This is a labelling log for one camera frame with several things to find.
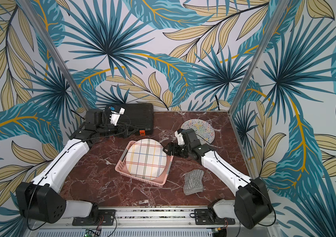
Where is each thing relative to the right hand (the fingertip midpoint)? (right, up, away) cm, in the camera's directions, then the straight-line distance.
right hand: (168, 149), depth 81 cm
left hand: (-19, +12, -5) cm, 23 cm away
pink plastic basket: (-28, -10, +5) cm, 30 cm away
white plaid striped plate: (-13, -7, +8) cm, 17 cm away
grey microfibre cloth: (+14, -18, 0) cm, 22 cm away
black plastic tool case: (-24, +19, +32) cm, 44 cm away
